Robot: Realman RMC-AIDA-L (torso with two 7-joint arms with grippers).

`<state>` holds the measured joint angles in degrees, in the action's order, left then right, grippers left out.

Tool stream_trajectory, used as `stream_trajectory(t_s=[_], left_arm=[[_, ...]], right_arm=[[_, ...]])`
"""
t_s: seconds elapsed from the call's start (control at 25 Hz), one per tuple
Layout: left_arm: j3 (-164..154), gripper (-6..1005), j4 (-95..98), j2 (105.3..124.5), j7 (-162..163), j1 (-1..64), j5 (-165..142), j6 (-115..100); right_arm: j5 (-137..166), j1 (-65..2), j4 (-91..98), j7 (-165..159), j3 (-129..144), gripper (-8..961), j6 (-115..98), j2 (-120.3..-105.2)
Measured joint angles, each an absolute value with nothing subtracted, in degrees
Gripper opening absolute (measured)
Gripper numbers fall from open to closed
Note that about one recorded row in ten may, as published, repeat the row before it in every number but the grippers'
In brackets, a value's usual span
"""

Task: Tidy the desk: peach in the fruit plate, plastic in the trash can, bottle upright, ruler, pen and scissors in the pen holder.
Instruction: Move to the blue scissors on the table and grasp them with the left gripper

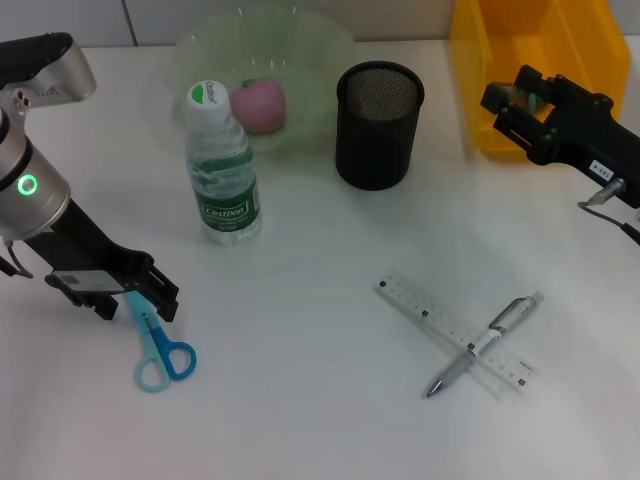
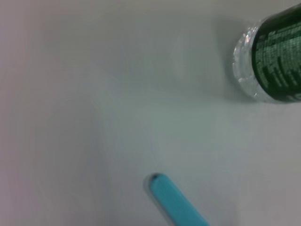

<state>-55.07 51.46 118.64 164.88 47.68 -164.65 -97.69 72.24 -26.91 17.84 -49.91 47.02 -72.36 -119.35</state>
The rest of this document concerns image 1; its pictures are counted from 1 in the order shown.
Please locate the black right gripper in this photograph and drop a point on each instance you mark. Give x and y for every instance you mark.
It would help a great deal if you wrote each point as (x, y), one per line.
(590, 135)

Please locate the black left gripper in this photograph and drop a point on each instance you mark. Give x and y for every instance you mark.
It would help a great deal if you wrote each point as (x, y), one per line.
(85, 250)

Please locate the blue safety scissors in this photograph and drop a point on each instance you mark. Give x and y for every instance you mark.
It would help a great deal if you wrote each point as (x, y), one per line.
(160, 345)

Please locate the clear green-label water bottle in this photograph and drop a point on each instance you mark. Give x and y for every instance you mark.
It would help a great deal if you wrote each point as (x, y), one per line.
(225, 200)

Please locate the translucent green fruit bowl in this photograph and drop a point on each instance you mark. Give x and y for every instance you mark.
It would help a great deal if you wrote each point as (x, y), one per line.
(310, 60)

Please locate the pink toy peach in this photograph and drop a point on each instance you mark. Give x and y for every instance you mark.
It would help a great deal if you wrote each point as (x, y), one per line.
(260, 105)

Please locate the black mesh pen holder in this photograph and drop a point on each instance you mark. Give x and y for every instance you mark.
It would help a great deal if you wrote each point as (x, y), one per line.
(375, 150)

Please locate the clear plastic ruler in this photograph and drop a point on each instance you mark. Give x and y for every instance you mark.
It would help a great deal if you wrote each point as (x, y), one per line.
(425, 305)

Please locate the white grey ballpoint pen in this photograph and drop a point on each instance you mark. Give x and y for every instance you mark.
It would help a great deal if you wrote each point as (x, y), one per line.
(505, 325)

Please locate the yellow plastic bin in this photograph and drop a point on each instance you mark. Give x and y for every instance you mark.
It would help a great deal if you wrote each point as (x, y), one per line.
(475, 50)

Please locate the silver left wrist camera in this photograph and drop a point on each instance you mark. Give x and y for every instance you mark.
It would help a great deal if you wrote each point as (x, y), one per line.
(55, 70)

